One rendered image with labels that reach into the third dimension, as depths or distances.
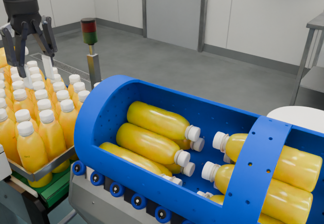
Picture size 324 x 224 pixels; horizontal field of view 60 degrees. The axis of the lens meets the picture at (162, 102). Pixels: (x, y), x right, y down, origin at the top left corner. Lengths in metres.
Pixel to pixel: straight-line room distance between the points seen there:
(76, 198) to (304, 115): 0.80
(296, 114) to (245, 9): 3.15
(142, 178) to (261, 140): 0.26
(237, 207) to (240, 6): 3.72
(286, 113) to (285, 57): 3.02
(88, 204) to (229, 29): 3.65
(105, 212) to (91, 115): 0.31
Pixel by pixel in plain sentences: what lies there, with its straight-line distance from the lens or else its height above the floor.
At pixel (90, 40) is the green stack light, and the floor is 1.17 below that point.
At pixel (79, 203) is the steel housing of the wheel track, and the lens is 0.95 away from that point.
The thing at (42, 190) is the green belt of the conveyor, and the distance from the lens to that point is 0.96.
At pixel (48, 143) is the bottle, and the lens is 0.92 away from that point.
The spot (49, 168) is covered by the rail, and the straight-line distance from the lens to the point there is 0.93.
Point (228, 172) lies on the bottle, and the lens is 0.61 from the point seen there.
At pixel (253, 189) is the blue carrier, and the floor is 1.18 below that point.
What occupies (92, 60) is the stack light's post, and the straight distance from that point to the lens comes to 1.33.
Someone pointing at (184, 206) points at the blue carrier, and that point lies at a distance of 0.62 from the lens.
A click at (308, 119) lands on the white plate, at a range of 1.06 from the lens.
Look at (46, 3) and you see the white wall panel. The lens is 5.58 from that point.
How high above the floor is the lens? 1.56
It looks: 30 degrees down
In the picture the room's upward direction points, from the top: straight up
